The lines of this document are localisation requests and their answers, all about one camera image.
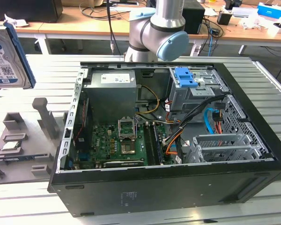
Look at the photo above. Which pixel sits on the metal disk bay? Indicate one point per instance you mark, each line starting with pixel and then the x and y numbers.
pixel 224 147

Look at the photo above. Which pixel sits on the black graphics card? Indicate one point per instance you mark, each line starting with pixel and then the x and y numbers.
pixel 124 164

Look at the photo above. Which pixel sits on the black RAM slot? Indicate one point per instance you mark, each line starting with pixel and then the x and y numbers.
pixel 158 143
pixel 151 145

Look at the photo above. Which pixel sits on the CPU socket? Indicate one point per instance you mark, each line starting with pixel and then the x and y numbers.
pixel 128 148

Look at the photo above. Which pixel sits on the small black box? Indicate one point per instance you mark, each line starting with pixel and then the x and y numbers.
pixel 224 18

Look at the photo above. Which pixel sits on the large black computer tower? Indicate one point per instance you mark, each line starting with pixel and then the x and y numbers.
pixel 25 10

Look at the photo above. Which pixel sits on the wooden desk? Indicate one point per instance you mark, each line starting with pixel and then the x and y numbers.
pixel 84 23

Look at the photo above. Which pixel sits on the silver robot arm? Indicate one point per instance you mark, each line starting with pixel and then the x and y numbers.
pixel 154 30

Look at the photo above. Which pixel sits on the black open PC case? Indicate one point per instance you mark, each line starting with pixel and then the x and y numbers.
pixel 154 187

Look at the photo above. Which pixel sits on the silver CPU chip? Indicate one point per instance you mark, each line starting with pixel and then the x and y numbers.
pixel 11 145

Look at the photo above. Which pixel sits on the grey power supply unit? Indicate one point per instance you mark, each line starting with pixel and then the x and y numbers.
pixel 112 98

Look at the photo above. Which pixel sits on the RAM stick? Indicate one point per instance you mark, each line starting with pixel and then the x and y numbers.
pixel 18 159

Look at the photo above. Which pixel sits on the crumpled white paper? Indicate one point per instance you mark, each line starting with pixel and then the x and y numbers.
pixel 18 22

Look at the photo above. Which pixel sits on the blue and white carton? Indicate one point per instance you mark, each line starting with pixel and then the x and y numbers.
pixel 270 10

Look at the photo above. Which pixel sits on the blue plastic drive latch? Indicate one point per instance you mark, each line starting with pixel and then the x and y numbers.
pixel 183 80

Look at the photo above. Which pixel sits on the green motherboard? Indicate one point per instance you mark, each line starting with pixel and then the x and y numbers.
pixel 103 143

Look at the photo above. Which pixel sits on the grey metal drive cage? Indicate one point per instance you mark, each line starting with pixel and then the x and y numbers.
pixel 182 98

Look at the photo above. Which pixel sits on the grey parts rack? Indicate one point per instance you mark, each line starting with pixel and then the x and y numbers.
pixel 25 140

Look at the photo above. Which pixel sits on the hard disk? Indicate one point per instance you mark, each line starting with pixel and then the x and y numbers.
pixel 4 58

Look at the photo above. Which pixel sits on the cardboard box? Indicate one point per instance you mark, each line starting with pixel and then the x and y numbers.
pixel 84 2

